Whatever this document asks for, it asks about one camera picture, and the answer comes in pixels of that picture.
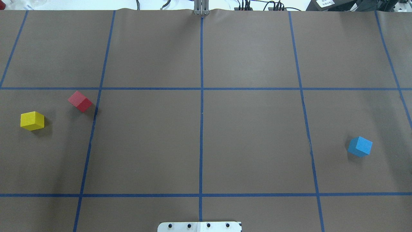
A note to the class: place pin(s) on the red cube block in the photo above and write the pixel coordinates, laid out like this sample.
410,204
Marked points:
80,101

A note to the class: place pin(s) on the blue cube block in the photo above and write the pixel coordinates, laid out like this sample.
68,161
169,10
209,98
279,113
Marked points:
360,146

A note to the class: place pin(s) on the yellow cube block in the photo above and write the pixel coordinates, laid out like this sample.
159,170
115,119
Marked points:
32,121

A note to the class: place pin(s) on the aluminium frame post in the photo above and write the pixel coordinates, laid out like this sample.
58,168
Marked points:
201,7

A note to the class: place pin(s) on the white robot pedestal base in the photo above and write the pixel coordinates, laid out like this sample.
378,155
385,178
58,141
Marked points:
211,226

